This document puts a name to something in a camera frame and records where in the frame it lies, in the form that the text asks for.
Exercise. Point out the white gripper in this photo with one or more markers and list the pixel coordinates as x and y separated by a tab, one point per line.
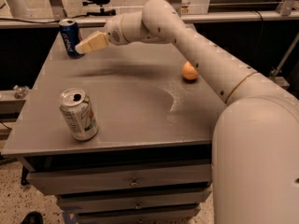
113	29

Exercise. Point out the blue pepsi can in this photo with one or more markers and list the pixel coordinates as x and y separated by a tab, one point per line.
70	34

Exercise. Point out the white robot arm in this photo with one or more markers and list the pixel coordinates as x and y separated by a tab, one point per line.
255	144

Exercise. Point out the silver 7up can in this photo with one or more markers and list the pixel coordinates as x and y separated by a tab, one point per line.
76	107

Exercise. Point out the orange fruit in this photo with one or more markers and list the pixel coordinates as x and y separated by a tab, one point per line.
189	72

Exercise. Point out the crumpled foil object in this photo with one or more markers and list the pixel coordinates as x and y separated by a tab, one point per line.
21	91

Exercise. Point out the grey drawer cabinet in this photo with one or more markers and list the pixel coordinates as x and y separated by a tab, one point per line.
146	113

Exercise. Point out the top grey drawer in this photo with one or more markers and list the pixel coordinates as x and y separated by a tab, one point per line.
116	178

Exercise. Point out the grey drawer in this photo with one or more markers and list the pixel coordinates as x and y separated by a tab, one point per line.
141	216
116	178
133	200

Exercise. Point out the middle grey drawer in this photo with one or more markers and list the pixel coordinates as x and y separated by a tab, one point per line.
133	200

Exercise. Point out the black shoe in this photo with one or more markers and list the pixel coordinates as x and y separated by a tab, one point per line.
33	218

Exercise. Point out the bottom grey drawer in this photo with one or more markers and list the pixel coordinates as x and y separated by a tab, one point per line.
141	216

